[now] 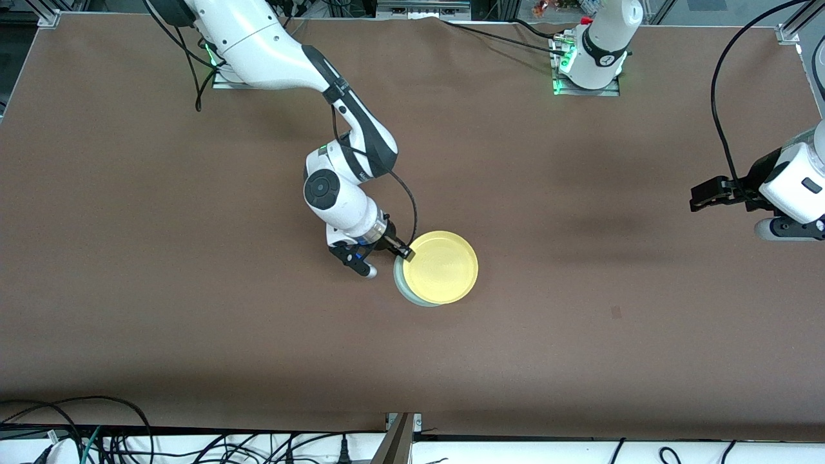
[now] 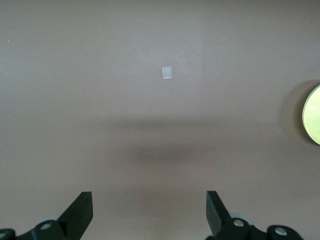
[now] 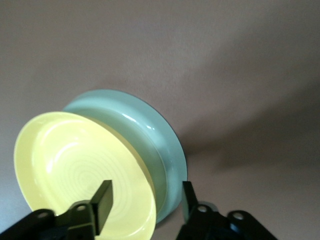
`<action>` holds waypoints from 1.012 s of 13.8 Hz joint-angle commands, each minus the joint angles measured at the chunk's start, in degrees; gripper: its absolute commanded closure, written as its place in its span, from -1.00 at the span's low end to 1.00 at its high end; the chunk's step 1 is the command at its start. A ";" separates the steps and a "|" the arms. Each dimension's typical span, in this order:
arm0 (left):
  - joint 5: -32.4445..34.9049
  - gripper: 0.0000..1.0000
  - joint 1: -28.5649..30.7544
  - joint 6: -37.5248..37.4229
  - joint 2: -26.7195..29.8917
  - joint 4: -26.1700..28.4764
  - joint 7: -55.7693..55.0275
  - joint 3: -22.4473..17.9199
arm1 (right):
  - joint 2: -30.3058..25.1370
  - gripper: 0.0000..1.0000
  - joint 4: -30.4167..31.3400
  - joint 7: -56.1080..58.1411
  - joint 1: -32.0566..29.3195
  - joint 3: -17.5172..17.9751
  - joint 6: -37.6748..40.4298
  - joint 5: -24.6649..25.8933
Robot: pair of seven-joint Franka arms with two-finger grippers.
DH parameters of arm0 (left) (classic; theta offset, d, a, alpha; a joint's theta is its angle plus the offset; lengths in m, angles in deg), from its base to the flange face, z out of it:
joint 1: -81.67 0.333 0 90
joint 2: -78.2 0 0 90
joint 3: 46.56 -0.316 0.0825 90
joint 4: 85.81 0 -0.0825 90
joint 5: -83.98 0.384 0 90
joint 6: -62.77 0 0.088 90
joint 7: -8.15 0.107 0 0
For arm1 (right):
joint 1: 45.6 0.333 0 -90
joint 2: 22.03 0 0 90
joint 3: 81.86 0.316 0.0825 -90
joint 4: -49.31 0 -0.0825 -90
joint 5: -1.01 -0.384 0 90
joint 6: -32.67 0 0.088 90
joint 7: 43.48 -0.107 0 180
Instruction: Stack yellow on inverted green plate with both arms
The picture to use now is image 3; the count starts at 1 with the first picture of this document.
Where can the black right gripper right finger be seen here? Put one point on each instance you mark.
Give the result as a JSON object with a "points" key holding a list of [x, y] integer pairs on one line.
{"points": [[205, 225]]}

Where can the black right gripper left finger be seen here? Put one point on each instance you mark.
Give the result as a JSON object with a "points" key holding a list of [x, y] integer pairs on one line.
{"points": [[82, 220]]}

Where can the yellow round plate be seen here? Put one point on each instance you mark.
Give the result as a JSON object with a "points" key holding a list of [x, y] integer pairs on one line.
{"points": [[62, 155]]}

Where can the pale green round plate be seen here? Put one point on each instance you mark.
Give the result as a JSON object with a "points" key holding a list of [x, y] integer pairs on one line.
{"points": [[150, 125]]}

